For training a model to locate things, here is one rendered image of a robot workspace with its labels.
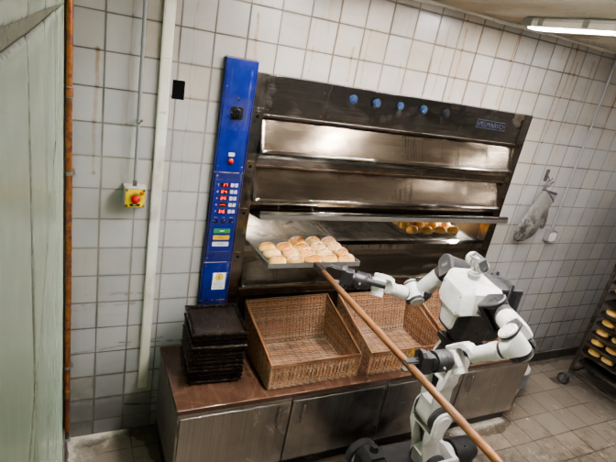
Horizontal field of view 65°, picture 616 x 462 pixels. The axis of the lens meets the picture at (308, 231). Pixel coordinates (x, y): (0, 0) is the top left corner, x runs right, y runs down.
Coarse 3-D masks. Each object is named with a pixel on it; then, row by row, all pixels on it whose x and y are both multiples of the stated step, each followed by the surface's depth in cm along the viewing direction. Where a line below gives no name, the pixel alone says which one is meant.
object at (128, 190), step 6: (126, 186) 226; (132, 186) 228; (138, 186) 229; (144, 186) 231; (126, 192) 225; (132, 192) 226; (138, 192) 228; (144, 192) 229; (126, 198) 226; (144, 198) 230; (126, 204) 228; (132, 204) 229; (138, 204) 230; (144, 204) 231
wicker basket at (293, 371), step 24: (264, 312) 287; (312, 312) 302; (336, 312) 294; (288, 336) 297; (312, 336) 304; (336, 336) 295; (264, 360) 256; (288, 360) 278; (312, 360) 258; (336, 360) 266; (264, 384) 255; (288, 384) 257
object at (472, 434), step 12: (324, 276) 248; (336, 288) 237; (348, 300) 227; (360, 312) 218; (372, 324) 209; (384, 336) 202; (396, 348) 195; (420, 372) 183; (432, 384) 177; (444, 408) 169; (456, 420) 163; (468, 432) 158; (480, 444) 154; (492, 456) 149
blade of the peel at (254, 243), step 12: (252, 240) 278; (264, 240) 281; (276, 240) 284; (288, 240) 288; (276, 264) 250; (288, 264) 253; (300, 264) 256; (312, 264) 259; (324, 264) 262; (336, 264) 266; (348, 264) 269
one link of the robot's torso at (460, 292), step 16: (448, 272) 235; (464, 272) 232; (496, 272) 240; (448, 288) 230; (464, 288) 220; (480, 288) 218; (496, 288) 221; (512, 288) 216; (448, 304) 229; (464, 304) 218; (512, 304) 225; (448, 320) 229; (464, 320) 222; (480, 320) 222; (464, 336) 226; (480, 336) 228; (496, 336) 231
